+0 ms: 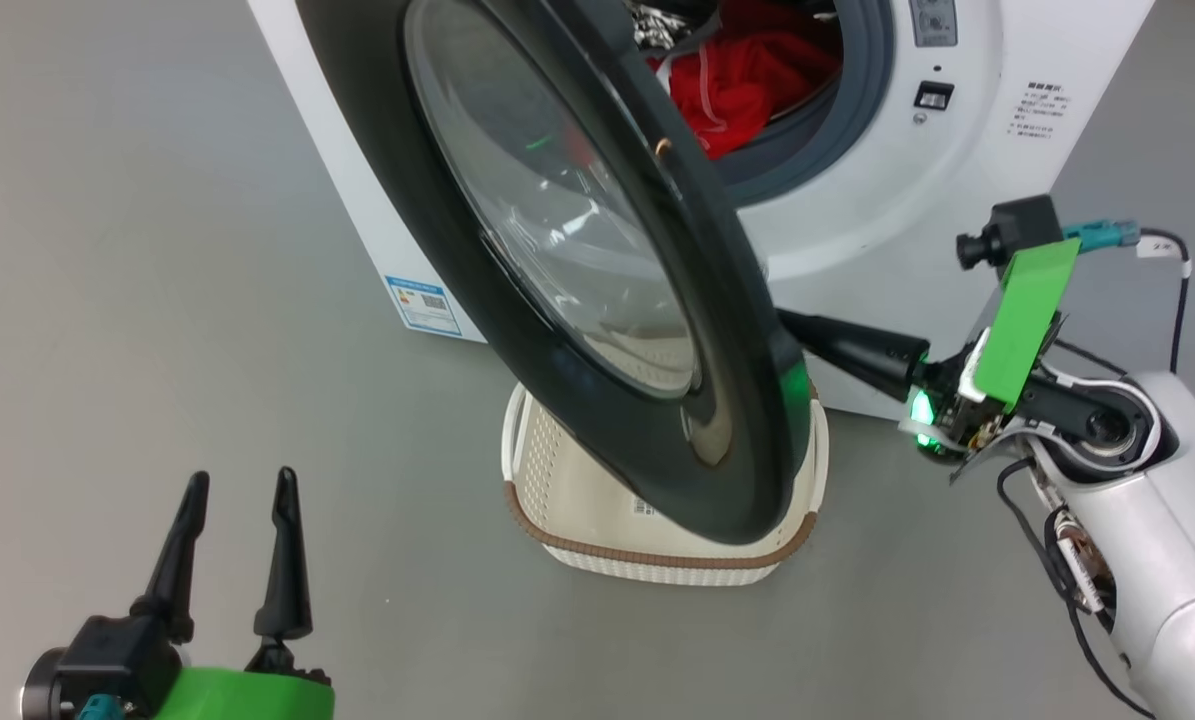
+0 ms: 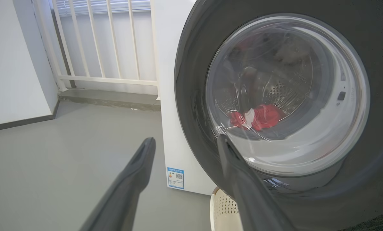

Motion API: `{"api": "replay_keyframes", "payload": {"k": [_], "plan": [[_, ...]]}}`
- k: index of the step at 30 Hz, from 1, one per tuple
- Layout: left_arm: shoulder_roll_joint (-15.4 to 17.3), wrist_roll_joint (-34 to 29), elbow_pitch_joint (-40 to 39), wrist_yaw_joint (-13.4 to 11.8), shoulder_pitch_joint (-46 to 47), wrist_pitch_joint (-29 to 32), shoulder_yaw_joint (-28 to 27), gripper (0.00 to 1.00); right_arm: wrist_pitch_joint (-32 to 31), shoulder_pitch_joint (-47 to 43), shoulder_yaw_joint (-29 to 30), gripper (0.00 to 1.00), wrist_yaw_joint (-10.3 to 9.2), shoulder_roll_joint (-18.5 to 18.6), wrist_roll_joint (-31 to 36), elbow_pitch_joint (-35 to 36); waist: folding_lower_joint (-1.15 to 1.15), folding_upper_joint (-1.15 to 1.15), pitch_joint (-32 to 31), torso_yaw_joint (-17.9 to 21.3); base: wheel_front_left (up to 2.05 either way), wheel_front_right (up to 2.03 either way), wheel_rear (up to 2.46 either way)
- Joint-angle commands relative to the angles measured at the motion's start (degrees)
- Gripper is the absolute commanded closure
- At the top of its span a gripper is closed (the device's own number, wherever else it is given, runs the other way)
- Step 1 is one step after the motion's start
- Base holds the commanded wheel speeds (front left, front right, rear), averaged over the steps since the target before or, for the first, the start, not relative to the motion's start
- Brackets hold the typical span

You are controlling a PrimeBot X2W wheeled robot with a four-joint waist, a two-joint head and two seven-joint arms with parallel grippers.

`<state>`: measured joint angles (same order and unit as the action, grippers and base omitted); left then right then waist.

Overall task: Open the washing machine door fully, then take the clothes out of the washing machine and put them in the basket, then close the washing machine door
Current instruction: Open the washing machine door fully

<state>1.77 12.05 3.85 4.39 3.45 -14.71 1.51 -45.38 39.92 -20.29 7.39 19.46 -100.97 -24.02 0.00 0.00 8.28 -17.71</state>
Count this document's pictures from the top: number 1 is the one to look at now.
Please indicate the white front-load washing machine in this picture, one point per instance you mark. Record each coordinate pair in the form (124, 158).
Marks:
(957, 180)

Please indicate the grey warning label sticker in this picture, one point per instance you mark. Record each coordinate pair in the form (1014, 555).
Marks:
(932, 22)

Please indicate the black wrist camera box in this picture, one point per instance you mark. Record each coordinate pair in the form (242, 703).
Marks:
(117, 650)
(1022, 225)

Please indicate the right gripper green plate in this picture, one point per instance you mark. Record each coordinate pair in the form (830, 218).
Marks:
(1027, 320)

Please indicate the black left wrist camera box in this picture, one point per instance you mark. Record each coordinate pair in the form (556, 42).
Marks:
(117, 650)

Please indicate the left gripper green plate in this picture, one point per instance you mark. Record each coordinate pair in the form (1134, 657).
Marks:
(247, 700)

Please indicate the grey rubber door seal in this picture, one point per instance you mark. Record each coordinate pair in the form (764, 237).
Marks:
(857, 110)

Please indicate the red white basketball jersey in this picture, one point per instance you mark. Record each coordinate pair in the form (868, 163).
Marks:
(747, 95)

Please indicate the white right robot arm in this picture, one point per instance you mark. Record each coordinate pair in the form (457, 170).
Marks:
(1177, 560)

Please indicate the blue energy label sticker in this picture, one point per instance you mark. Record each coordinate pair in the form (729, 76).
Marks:
(422, 305)

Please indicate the cream basket with brown rim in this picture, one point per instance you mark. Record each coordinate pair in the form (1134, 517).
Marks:
(597, 500)

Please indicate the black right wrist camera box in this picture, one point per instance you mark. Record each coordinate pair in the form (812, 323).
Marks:
(1022, 225)

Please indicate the black round glass washer door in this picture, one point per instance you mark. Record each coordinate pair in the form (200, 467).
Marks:
(747, 440)

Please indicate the steel washer drum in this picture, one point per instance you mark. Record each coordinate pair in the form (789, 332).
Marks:
(662, 25)

